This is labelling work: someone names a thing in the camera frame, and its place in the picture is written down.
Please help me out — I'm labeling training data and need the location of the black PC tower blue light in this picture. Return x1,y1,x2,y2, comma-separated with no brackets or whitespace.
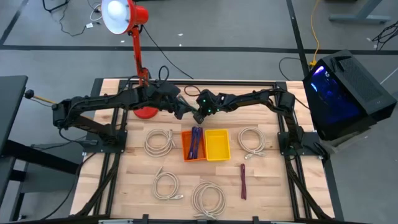
302,49,398,142

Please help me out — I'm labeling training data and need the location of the red desk lamp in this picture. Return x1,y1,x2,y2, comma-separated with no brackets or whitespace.
101,0,159,120

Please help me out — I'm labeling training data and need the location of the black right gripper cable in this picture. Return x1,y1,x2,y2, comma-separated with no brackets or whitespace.
183,85,203,98

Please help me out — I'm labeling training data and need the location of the black cable bundle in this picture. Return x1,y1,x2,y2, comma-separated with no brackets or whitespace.
371,21,398,51

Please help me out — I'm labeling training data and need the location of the yellow rod with black knob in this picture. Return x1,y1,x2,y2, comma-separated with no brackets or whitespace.
24,89,58,105

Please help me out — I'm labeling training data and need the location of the beige ethernet cable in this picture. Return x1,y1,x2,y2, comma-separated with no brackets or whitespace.
237,126,267,161
190,180,227,220
150,166,185,201
143,128,177,158

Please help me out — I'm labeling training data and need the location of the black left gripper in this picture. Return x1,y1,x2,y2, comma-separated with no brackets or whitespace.
145,81,197,121

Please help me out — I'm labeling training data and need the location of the black floor cable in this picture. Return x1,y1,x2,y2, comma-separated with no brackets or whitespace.
41,0,71,14
58,2,94,38

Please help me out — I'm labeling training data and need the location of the white floor cable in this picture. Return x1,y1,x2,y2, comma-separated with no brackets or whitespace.
90,2,104,23

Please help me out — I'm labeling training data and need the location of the yellow plastic bin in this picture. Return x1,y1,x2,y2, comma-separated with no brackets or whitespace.
204,128,232,162

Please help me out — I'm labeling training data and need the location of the orange plastic bin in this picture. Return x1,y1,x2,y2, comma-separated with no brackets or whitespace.
181,129,208,163

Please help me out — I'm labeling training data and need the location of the yellow extension cord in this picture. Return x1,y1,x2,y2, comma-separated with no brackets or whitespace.
308,0,322,68

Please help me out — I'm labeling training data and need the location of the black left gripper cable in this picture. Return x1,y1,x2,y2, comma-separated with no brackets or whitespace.
157,65,170,83

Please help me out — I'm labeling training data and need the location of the maroon USB cable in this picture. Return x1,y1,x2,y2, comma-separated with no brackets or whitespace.
239,163,248,201

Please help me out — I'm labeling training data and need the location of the black lamp power cable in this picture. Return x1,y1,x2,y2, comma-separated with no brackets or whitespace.
141,24,195,80

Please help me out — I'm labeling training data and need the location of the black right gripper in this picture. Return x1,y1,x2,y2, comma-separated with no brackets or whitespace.
193,89,225,125

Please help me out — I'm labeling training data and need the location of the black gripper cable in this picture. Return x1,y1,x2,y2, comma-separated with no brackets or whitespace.
183,85,203,98
157,65,170,83

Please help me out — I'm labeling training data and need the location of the black PC power cable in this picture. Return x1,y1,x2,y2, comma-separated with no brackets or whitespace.
277,56,312,82

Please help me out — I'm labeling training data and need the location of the grey PC stand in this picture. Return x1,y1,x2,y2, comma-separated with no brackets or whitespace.
320,126,376,155

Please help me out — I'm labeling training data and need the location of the black aluminium table frame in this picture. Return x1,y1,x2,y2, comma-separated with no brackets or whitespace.
70,77,345,224

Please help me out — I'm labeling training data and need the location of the purple USB cable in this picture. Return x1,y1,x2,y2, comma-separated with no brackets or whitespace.
187,125,204,160

